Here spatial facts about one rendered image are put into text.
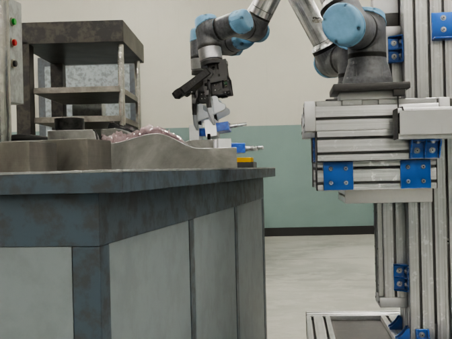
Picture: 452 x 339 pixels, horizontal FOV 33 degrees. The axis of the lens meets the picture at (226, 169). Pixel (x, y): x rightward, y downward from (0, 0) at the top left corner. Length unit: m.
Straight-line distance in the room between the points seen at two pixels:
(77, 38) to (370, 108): 4.51
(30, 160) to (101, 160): 0.28
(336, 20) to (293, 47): 6.88
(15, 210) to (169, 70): 7.78
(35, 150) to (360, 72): 1.12
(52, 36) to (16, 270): 5.32
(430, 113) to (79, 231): 1.21
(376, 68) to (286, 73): 6.74
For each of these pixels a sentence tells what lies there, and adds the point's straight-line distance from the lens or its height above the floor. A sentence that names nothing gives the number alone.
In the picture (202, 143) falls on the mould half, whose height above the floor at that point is 0.88.
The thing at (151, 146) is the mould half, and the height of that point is 0.86.
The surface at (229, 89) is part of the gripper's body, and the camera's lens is 2.42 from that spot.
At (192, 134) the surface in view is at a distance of 2.72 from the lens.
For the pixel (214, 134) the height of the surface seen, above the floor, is 0.91.
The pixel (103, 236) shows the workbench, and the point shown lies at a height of 0.69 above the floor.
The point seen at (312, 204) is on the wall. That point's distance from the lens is 9.01.
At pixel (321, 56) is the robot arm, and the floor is 1.22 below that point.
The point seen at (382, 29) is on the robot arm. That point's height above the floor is 1.20.
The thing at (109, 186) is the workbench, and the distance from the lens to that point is 1.27.
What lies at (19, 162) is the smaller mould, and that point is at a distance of 1.53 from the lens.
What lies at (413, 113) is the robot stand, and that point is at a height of 0.94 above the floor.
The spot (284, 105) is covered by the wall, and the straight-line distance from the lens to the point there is 9.01.
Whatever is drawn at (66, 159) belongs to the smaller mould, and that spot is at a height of 0.83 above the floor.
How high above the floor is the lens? 0.80
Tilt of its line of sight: level
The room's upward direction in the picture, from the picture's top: 1 degrees counter-clockwise
